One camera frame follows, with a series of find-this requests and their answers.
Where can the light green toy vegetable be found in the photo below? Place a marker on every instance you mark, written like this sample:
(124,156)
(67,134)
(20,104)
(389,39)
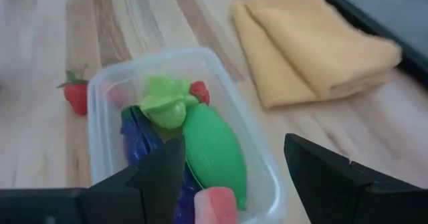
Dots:
(167,103)

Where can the red toy strawberry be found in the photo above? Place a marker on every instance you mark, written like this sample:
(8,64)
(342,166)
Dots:
(200,92)
(77,95)

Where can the pink toy fruit piece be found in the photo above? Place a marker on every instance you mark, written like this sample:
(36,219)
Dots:
(217,205)
(117,93)

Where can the folded yellow cloth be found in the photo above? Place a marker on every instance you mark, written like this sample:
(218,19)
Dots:
(317,50)

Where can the green toy corn husk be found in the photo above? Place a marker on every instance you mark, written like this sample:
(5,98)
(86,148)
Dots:
(214,157)

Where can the purple toy eggplant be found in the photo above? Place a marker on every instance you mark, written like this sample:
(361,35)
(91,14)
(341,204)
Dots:
(140,140)

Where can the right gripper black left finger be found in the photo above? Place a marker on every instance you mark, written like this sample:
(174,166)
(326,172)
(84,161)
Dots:
(117,204)

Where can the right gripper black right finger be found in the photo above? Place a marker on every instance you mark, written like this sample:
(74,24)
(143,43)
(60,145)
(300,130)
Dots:
(351,197)

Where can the clear plastic tupperware container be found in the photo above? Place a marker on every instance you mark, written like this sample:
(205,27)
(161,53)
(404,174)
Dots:
(107,143)

